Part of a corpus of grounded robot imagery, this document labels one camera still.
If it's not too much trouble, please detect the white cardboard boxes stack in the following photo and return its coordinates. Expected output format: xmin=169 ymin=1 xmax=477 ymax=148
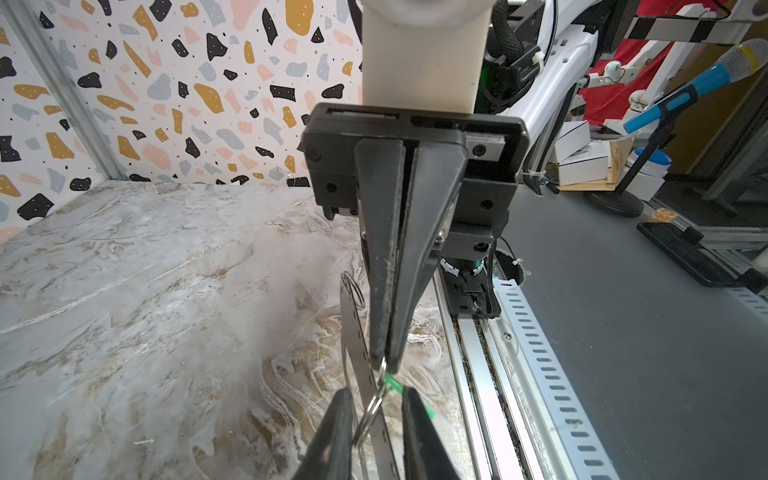
xmin=552 ymin=121 xmax=634 ymax=191

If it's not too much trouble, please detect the green key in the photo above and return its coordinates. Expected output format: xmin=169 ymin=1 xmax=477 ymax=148
xmin=383 ymin=373 xmax=437 ymax=421

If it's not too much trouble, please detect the black microphone stand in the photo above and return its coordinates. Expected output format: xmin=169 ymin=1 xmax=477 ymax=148
xmin=583 ymin=114 xmax=679 ymax=219

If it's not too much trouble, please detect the metal key ring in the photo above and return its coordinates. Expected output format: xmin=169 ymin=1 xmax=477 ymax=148
xmin=340 ymin=271 xmax=367 ymax=312
xmin=350 ymin=356 xmax=391 ymax=448

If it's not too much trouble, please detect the white perforated cable duct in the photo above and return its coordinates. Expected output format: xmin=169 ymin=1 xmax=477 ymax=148
xmin=494 ymin=279 xmax=618 ymax=479

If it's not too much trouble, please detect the blue handheld microphone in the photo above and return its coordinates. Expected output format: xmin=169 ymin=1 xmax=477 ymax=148
xmin=623 ymin=38 xmax=767 ymax=134

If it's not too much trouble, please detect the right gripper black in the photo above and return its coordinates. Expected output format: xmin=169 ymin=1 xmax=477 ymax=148
xmin=299 ymin=103 xmax=529 ymax=374

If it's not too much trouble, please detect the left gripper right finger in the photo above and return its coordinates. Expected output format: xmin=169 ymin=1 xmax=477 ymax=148
xmin=401 ymin=387 xmax=459 ymax=480

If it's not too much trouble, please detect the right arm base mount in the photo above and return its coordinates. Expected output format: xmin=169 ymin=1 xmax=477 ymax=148
xmin=439 ymin=258 xmax=501 ymax=318

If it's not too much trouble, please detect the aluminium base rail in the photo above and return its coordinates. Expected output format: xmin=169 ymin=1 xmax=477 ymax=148
xmin=433 ymin=273 xmax=573 ymax=479

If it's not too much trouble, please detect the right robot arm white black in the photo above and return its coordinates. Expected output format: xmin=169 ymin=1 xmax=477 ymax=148
xmin=299 ymin=1 xmax=638 ymax=373

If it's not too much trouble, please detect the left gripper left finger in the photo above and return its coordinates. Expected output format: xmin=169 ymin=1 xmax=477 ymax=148
xmin=293 ymin=387 xmax=356 ymax=480

